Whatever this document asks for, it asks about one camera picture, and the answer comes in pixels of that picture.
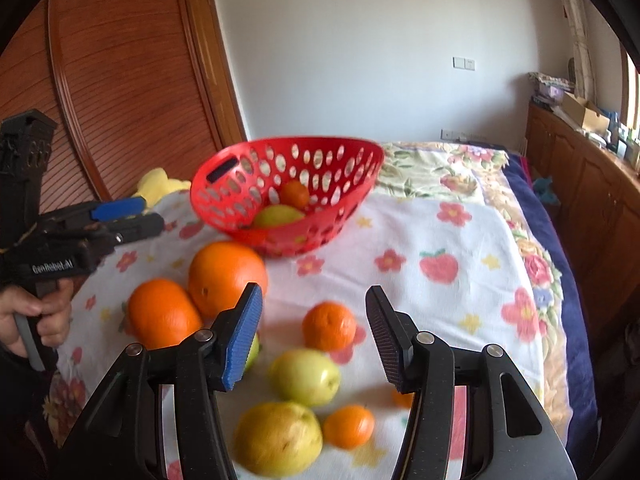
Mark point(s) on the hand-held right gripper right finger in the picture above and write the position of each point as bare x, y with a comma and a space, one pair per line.
387, 342

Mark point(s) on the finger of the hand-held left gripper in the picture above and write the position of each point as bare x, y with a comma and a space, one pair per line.
135, 227
117, 208

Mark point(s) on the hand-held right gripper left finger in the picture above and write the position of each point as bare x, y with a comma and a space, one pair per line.
245, 335

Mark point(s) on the medium mandarin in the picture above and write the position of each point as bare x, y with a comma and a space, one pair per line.
329, 326

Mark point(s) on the large round orange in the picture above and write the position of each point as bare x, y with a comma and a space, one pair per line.
225, 270

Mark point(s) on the pale green apple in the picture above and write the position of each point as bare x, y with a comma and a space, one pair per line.
305, 377

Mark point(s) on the oval orange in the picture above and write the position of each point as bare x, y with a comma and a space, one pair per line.
162, 312

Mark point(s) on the large yellow-green apple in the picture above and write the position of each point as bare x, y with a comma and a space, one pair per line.
277, 437

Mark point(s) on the red plastic basket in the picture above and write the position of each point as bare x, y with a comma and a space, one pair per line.
240, 175

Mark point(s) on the person's left hand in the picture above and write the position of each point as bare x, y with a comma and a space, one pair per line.
50, 317

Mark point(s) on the green fruit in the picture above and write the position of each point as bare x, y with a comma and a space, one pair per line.
254, 352

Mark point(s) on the yellow plush toy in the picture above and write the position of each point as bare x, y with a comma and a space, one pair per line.
155, 182

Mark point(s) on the small mandarin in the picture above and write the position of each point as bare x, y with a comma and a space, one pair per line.
402, 400
294, 194
348, 426

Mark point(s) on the white flower print towel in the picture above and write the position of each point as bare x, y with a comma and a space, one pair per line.
425, 240

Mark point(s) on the wooden louvered wardrobe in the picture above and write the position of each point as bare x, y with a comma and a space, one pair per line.
115, 60

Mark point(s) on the wooden door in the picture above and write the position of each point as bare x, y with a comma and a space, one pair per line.
215, 70

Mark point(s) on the dark blue blanket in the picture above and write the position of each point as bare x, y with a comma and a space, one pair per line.
530, 190

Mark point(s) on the teal cloth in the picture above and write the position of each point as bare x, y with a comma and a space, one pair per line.
546, 191

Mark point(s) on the wooden cabinet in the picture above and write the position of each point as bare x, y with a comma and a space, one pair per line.
590, 190

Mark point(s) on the cardboard box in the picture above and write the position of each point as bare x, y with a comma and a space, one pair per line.
582, 110

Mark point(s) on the beige curtain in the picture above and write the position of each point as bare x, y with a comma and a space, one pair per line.
575, 25

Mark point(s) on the white wall socket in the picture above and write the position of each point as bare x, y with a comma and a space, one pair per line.
446, 134

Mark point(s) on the white wall switch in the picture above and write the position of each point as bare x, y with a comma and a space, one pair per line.
463, 63

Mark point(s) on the wooden window frame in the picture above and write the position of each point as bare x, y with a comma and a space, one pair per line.
629, 95

